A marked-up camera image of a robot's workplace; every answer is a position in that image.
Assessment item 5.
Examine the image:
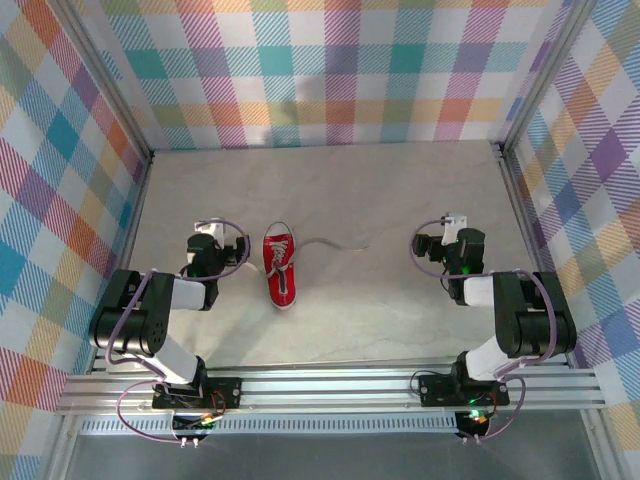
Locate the red sneaker with white laces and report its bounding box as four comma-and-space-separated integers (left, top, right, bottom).
239, 237, 372, 281

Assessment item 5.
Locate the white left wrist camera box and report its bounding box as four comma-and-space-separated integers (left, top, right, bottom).
193, 217, 227, 247

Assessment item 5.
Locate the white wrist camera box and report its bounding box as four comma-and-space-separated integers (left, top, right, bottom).
193, 217, 227, 247
441, 213, 470, 245

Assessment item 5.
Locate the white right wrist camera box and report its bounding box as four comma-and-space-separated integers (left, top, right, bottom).
441, 213, 470, 245

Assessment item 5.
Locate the aluminium right side rail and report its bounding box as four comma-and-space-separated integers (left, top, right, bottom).
492, 142, 576, 369

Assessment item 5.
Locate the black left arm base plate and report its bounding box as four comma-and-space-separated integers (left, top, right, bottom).
151, 377, 244, 411

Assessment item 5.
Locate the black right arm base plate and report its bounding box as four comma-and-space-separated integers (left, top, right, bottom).
417, 372, 511, 407

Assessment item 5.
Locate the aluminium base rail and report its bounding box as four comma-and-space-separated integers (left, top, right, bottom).
54, 367, 609, 416

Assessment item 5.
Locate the aluminium right corner post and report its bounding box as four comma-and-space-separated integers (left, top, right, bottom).
492, 0, 601, 156

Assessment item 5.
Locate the aluminium corner post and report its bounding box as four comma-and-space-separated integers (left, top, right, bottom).
492, 0, 601, 156
49, 0, 156, 161

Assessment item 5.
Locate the aluminium left corner post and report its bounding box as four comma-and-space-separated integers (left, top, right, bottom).
49, 0, 156, 161

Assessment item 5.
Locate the slotted grey cable duct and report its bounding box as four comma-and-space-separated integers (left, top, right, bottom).
79, 414, 461, 435

